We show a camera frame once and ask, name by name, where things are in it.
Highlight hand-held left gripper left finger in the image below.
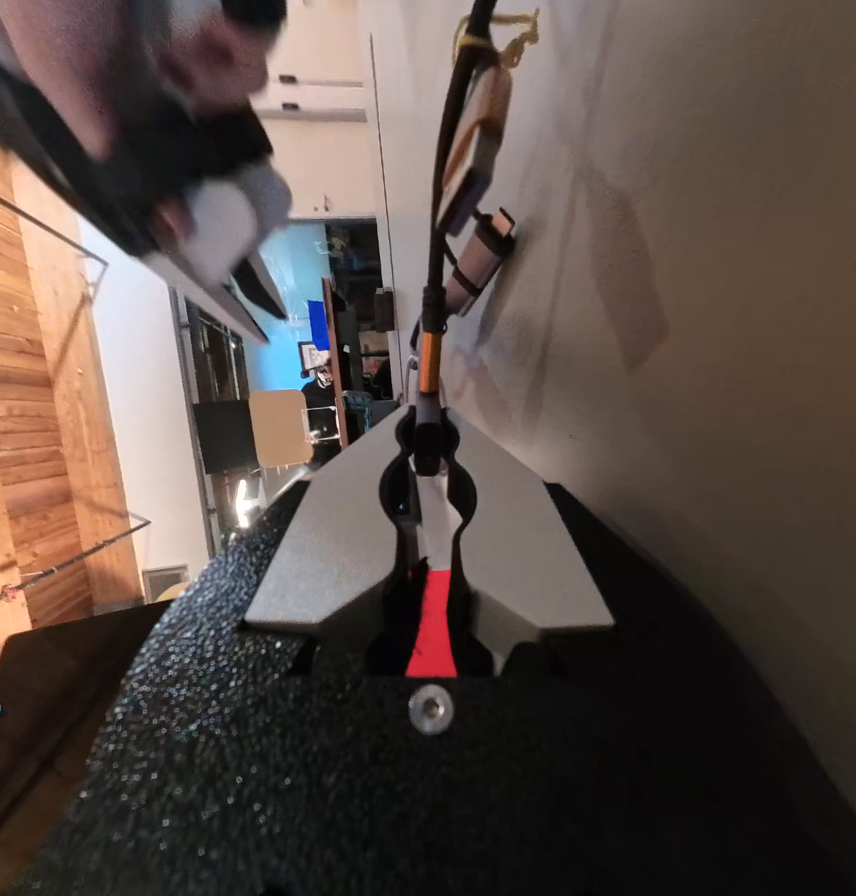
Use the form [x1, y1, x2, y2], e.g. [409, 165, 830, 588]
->
[242, 406, 429, 638]

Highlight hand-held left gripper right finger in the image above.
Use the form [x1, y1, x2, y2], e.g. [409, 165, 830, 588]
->
[442, 407, 615, 676]

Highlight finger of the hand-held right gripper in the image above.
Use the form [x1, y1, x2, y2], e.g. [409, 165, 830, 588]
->
[144, 251, 271, 345]
[225, 255, 290, 321]

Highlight black usb-c cable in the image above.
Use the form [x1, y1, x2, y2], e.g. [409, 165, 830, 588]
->
[407, 0, 502, 477]

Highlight grey usb hub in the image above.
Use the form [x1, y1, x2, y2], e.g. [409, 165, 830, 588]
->
[433, 59, 516, 235]

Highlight silver usb-c plug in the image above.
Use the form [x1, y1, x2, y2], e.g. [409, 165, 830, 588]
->
[443, 206, 518, 317]

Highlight person's right hand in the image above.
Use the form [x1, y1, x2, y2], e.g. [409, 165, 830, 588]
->
[0, 0, 269, 156]

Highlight glass partition window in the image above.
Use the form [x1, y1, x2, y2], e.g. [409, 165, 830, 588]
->
[169, 217, 401, 557]

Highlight brown wooden partition board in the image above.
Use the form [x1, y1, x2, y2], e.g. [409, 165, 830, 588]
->
[320, 276, 350, 449]

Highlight beige chair back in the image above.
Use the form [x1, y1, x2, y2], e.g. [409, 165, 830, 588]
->
[249, 388, 314, 468]

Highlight white floor vent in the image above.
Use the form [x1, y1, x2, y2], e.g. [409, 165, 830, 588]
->
[141, 563, 190, 603]

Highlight yellow twist tie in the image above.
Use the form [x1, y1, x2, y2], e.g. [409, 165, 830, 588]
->
[452, 8, 541, 70]

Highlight thin metal wire frame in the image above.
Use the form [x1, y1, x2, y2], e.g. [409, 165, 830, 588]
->
[0, 513, 153, 611]
[0, 181, 111, 365]

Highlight white wall cabinets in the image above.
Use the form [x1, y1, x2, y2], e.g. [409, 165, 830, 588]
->
[251, 0, 381, 219]

